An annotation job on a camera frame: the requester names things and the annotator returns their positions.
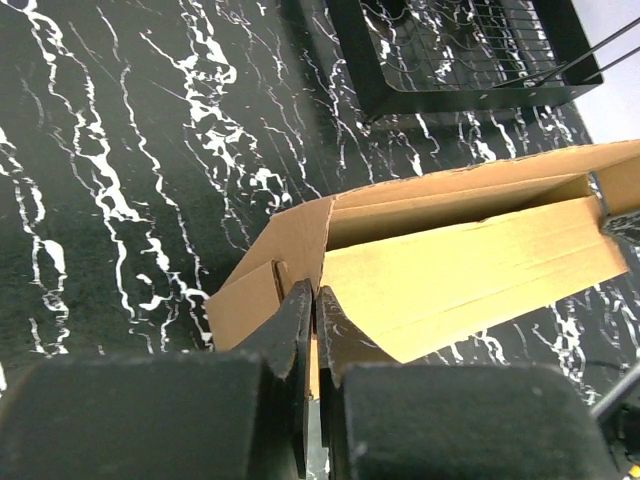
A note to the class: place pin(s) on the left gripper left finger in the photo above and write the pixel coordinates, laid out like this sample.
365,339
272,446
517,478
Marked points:
240,414

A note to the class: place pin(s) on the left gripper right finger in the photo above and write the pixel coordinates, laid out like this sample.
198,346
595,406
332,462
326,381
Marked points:
385,420

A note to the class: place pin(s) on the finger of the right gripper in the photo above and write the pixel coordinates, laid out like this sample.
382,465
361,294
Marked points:
623,227

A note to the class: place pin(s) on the brown cardboard box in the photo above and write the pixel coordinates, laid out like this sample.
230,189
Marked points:
421,263

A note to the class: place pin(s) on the black wire dish rack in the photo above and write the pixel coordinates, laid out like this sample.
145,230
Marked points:
425,57

